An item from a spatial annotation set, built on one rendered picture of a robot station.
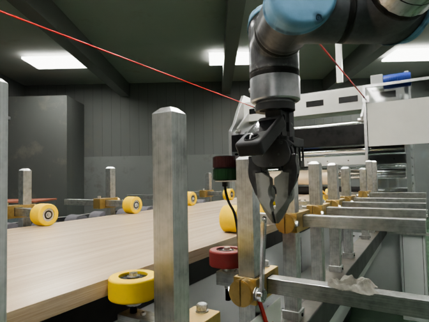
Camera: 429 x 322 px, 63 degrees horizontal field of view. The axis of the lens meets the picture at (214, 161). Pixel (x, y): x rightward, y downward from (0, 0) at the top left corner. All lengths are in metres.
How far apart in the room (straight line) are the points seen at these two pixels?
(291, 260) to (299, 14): 0.62
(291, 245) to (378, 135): 2.08
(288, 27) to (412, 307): 0.49
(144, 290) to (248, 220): 0.24
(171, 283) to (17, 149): 8.03
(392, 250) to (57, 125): 6.78
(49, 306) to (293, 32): 0.51
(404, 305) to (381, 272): 2.47
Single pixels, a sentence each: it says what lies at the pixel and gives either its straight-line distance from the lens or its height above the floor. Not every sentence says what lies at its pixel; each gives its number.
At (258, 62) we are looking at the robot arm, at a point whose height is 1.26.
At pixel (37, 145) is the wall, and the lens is 8.26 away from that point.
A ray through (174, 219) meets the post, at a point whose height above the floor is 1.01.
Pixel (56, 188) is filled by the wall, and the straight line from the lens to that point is 8.06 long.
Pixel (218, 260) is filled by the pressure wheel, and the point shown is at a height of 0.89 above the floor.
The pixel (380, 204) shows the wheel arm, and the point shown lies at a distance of 1.43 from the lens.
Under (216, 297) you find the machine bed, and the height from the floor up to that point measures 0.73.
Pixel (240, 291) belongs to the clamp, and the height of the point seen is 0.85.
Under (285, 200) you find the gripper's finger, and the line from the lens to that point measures 0.61.
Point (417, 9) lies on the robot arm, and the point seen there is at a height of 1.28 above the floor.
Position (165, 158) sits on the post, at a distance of 0.48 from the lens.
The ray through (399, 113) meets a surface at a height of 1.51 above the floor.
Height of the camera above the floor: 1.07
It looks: 3 degrees up
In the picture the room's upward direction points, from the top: 1 degrees counter-clockwise
